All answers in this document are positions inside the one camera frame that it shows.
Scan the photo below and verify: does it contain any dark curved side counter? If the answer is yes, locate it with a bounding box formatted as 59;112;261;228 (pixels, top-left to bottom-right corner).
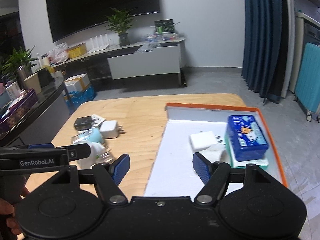
1;77;70;146

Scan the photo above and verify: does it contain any white plastic bag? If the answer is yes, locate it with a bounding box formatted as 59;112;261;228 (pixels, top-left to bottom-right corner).
48;42;69;64

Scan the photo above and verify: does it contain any blue plastic bag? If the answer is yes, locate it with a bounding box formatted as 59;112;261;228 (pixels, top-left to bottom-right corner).
69;85;97;109

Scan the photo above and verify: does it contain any yellow cardboard box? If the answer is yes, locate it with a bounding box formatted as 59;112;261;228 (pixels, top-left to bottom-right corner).
68;43;87;59

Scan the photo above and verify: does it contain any light blue toothpick jar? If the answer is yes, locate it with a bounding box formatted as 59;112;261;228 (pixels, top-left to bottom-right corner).
71;128;104;144

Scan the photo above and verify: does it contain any small white usb charger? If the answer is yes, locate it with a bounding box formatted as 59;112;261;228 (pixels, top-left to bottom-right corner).
189;131;223;152

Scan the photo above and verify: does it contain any white tv console cabinet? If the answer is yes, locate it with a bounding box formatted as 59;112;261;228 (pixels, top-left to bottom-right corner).
55;37;187;87

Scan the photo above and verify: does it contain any potted green plant in vase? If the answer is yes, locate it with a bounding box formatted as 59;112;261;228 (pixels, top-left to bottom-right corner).
106;8;133;47

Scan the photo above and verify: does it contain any dark blue curtain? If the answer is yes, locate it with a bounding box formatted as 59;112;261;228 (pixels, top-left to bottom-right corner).
241;0;293;103

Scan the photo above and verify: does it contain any wall mounted black television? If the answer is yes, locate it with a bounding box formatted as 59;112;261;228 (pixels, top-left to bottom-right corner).
46;0;160;42

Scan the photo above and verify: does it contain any teal white carton box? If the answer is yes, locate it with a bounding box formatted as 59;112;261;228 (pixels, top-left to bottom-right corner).
224;133;269;169

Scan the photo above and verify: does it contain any green black display box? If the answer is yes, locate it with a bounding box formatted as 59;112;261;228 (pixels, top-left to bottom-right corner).
155;19;175;34

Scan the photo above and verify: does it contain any blue plastic tin box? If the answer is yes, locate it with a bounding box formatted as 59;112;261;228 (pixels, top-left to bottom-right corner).
226;114;269;161

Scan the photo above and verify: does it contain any orange white cardboard tray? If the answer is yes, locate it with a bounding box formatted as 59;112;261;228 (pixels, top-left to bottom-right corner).
144;103;288;198

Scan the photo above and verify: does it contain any person's left hand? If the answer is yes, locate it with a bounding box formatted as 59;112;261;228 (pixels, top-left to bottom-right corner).
1;174;30;239

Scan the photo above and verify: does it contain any purple patterned box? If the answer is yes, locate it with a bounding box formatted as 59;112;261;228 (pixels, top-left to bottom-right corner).
1;89;38;134

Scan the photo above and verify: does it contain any white wifi router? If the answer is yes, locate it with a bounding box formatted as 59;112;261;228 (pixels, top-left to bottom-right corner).
88;33;110;54

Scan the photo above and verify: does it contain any white plug charger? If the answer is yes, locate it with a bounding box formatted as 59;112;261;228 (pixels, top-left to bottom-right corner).
99;120;124;139

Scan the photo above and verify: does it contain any white mosquito repellent heater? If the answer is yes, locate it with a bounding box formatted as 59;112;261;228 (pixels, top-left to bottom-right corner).
209;147;231;164

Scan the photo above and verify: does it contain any white yellow taped carton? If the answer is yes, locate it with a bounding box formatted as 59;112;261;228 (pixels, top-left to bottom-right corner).
65;74;91;93

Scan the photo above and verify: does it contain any clear liquid refill bottle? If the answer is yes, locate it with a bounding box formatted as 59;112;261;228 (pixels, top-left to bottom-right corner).
94;152;114;164

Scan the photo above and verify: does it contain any left side green plant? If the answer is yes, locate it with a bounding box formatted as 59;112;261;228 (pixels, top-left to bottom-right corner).
1;47;37;81

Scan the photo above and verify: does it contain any white flat product box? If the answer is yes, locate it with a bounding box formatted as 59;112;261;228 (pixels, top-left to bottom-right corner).
90;114;106;128

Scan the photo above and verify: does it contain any beige paper box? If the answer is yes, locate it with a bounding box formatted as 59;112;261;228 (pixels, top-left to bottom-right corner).
24;73;42;94

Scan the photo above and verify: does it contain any teal hard suitcase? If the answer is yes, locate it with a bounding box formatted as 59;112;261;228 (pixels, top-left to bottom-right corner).
295;43;320;122

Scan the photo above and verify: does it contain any black power adapter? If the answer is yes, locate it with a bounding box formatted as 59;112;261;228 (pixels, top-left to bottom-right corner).
73;116;94;131

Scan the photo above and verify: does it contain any white cup-shaped repellent heater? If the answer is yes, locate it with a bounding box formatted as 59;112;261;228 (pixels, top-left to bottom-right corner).
73;140;105;169

